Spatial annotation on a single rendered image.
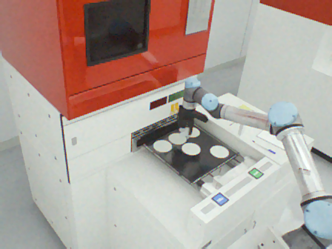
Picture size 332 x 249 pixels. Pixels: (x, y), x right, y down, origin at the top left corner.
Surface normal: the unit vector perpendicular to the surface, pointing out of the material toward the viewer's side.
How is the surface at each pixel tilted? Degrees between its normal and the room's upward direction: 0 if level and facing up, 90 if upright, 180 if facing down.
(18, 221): 0
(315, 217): 49
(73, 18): 90
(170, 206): 0
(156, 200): 0
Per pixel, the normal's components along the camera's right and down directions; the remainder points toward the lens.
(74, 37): 0.66, 0.48
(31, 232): 0.08, -0.81
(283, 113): -0.50, -0.47
